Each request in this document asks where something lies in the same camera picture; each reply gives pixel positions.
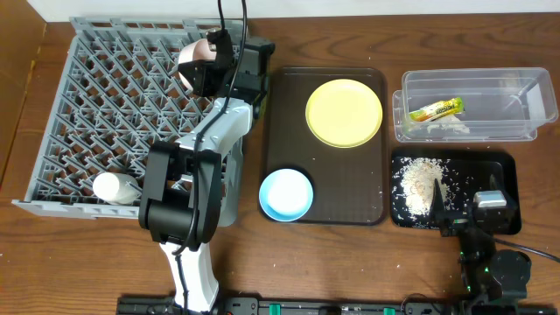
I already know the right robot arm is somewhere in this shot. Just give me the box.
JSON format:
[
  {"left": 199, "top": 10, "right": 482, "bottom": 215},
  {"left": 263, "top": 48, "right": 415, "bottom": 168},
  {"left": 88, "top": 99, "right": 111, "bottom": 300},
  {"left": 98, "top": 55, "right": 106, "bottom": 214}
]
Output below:
[{"left": 430, "top": 177, "right": 531, "bottom": 315}]

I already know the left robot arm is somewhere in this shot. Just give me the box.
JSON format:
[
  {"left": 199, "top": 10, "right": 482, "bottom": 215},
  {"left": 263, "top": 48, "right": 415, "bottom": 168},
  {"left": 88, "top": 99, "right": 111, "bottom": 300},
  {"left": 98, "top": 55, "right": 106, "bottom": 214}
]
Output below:
[{"left": 117, "top": 28, "right": 275, "bottom": 314}]

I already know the spilled rice food waste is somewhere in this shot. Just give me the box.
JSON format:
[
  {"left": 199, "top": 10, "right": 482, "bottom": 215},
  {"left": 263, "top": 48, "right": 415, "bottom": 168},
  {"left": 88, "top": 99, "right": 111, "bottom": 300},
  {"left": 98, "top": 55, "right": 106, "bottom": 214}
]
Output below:
[{"left": 393, "top": 157, "right": 454, "bottom": 222}]

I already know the grey plastic dish rack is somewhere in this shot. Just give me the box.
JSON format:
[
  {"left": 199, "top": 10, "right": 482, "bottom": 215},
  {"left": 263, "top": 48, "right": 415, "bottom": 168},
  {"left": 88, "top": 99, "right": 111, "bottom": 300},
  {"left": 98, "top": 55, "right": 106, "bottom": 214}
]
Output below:
[{"left": 17, "top": 17, "right": 219, "bottom": 220}]

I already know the green snack wrapper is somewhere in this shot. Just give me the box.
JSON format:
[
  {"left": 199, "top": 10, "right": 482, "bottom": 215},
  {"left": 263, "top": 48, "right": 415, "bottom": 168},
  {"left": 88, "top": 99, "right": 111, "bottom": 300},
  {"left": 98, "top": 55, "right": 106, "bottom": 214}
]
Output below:
[{"left": 409, "top": 97, "right": 465, "bottom": 122}]

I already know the clear plastic bin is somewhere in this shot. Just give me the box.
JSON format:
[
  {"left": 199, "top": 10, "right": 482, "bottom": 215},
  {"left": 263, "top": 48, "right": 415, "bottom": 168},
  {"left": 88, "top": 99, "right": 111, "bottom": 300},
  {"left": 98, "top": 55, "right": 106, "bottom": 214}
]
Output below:
[{"left": 392, "top": 67, "right": 559, "bottom": 143}]

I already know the yellow round plate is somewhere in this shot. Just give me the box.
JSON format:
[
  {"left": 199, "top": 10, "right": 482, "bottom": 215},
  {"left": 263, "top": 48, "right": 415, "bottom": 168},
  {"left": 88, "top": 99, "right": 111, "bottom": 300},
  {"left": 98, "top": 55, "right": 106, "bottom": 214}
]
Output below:
[{"left": 305, "top": 79, "right": 383, "bottom": 149}]

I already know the white cup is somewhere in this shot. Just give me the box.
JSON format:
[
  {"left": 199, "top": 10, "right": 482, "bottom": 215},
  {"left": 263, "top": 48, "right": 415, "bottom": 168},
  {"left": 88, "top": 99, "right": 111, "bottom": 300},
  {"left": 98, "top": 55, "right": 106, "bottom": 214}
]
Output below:
[{"left": 93, "top": 172, "right": 139, "bottom": 205}]

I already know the black waste tray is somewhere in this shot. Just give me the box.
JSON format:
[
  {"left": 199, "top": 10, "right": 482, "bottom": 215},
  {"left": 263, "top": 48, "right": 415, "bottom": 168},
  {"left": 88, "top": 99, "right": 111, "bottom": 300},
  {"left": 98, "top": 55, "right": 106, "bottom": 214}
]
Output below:
[{"left": 390, "top": 147, "right": 522, "bottom": 235}]

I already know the black equipment rail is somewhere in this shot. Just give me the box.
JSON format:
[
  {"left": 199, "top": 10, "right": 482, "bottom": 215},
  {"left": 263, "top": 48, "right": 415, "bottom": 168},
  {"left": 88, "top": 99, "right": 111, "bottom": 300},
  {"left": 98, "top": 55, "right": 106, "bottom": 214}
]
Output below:
[{"left": 115, "top": 292, "right": 557, "bottom": 315}]

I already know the light blue bowl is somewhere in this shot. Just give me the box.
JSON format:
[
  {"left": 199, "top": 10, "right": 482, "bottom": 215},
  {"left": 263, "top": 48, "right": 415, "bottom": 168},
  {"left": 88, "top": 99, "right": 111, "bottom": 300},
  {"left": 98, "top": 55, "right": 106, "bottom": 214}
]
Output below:
[{"left": 258, "top": 169, "right": 314, "bottom": 222}]

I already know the dark brown serving tray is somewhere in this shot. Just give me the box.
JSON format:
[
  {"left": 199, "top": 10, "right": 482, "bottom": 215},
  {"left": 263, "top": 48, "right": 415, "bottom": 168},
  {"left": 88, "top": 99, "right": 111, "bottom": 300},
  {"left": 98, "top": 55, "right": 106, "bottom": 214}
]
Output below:
[{"left": 262, "top": 67, "right": 388, "bottom": 226}]

